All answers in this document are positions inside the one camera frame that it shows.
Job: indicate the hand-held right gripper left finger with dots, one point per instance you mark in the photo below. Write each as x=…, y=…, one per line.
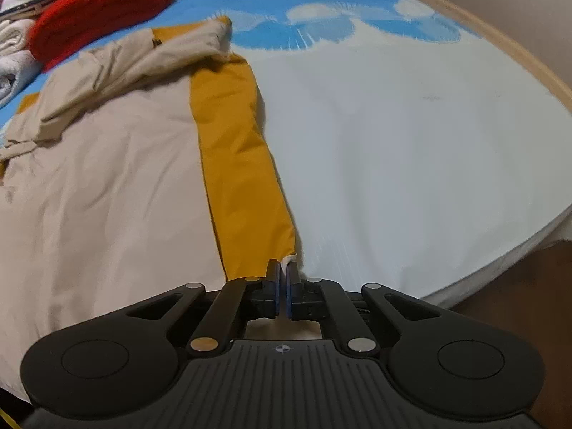
x=277, y=292

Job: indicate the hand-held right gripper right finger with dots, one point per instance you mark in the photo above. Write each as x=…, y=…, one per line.
x=291, y=292

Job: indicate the beige and mustard jacket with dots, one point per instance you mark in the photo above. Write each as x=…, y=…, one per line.
x=111, y=187

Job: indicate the blue and white bed sheet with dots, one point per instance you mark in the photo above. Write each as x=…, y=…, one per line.
x=402, y=143

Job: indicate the red folded blanket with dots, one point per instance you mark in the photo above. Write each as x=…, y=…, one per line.
x=102, y=6

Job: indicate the wooden bed frame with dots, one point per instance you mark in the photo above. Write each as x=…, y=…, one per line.
x=514, y=42

